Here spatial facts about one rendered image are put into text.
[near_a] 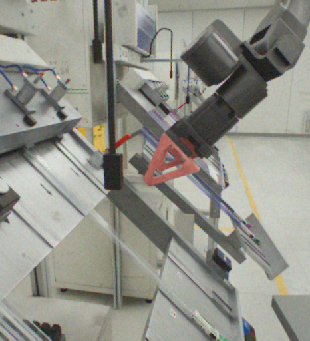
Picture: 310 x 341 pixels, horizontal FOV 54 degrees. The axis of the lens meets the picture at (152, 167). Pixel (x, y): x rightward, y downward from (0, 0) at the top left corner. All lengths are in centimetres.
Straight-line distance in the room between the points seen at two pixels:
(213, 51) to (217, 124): 10
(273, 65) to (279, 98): 778
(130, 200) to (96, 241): 103
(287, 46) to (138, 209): 46
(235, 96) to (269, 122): 781
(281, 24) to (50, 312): 82
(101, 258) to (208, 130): 142
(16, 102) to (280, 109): 788
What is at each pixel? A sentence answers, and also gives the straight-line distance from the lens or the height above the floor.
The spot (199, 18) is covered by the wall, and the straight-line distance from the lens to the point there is 824.
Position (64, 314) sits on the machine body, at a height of 62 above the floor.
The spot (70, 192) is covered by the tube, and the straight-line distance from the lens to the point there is 54.
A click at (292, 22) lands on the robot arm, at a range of 53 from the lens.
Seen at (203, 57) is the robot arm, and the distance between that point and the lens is 42.
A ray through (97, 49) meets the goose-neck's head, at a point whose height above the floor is 126.
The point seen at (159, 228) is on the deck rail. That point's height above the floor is 87.
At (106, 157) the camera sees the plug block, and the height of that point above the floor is 111.
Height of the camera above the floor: 119
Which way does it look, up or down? 15 degrees down
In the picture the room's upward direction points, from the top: straight up
